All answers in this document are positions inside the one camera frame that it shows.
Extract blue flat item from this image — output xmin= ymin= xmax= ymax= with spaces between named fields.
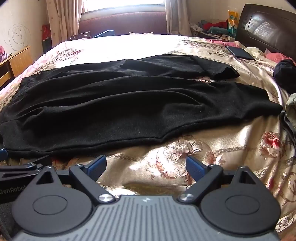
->
xmin=94 ymin=30 xmax=116 ymax=38

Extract dark brown headboard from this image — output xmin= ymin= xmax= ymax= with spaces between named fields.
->
xmin=236 ymin=3 xmax=296 ymax=64

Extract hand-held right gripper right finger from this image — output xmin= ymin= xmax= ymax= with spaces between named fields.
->
xmin=179 ymin=156 xmax=257 ymax=205

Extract dark green bag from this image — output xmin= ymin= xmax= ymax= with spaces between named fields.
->
xmin=42 ymin=38 xmax=53 ymax=53

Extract red bag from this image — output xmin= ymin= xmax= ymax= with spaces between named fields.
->
xmin=41 ymin=24 xmax=52 ymax=42

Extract purple cloth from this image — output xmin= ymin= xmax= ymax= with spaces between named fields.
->
xmin=0 ymin=45 xmax=10 ymax=62

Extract grey green cloth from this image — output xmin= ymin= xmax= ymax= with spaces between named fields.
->
xmin=281 ymin=93 xmax=296 ymax=139

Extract pink floral quilt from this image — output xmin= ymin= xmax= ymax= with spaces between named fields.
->
xmin=23 ymin=42 xmax=63 ymax=72

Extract pink pillow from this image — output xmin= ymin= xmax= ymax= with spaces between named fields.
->
xmin=265 ymin=52 xmax=292 ymax=65

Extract beige patterned curtain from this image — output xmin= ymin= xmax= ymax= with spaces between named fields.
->
xmin=165 ymin=0 xmax=192 ymax=36
xmin=46 ymin=0 xmax=87 ymax=48

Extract black pants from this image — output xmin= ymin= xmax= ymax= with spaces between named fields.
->
xmin=0 ymin=54 xmax=283 ymax=160

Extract black flat phone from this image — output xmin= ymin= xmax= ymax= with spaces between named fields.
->
xmin=225 ymin=46 xmax=256 ymax=61

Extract wooden cabinet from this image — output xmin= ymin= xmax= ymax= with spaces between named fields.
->
xmin=0 ymin=46 xmax=34 ymax=88

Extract dark blue bundled cloth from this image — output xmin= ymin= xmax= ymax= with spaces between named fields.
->
xmin=273 ymin=59 xmax=296 ymax=87

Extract bright window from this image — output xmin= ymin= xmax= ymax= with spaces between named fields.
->
xmin=83 ymin=0 xmax=167 ymax=13

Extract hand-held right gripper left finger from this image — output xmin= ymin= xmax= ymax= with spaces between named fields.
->
xmin=35 ymin=155 xmax=116 ymax=205

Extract golden floral bedspread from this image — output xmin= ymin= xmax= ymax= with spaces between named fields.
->
xmin=0 ymin=34 xmax=296 ymax=241

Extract red cloth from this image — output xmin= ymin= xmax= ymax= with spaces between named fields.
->
xmin=206 ymin=22 xmax=228 ymax=29

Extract teal cloth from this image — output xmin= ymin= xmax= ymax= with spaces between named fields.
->
xmin=207 ymin=27 xmax=230 ymax=35

